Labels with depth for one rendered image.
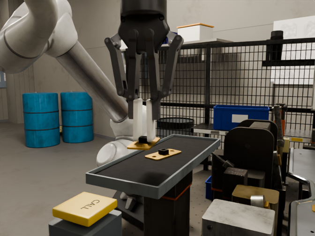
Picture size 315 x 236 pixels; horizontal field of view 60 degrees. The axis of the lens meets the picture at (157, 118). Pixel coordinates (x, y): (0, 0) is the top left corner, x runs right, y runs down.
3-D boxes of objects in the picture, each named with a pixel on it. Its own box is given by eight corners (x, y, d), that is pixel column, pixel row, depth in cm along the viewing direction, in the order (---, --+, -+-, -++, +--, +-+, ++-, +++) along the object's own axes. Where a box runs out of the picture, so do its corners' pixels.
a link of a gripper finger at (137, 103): (137, 99, 44) (133, 99, 45) (137, 141, 45) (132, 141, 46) (142, 98, 47) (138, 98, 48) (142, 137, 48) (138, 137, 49)
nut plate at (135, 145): (148, 150, 42) (148, 143, 42) (125, 149, 43) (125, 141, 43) (161, 139, 51) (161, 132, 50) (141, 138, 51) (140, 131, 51)
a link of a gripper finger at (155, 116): (153, 89, 46) (170, 88, 45) (153, 118, 47) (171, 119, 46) (151, 89, 45) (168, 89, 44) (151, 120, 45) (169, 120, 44)
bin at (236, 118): (268, 132, 150) (269, 109, 148) (212, 129, 160) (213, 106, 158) (267, 127, 165) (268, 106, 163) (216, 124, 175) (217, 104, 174)
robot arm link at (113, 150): (116, 195, 124) (82, 171, 111) (129, 159, 134) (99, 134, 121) (143, 196, 114) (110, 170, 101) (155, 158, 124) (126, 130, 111)
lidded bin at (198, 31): (213, 43, 379) (214, 26, 376) (200, 40, 355) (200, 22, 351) (190, 45, 407) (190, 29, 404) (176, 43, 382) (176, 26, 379)
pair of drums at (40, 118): (100, 139, 599) (98, 91, 584) (37, 151, 500) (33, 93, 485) (79, 134, 656) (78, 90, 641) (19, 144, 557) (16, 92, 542)
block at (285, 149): (283, 218, 122) (289, 139, 117) (275, 217, 124) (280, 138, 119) (284, 215, 125) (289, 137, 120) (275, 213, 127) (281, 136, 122)
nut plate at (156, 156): (157, 161, 54) (157, 155, 54) (143, 157, 57) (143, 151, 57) (182, 152, 61) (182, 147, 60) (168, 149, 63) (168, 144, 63)
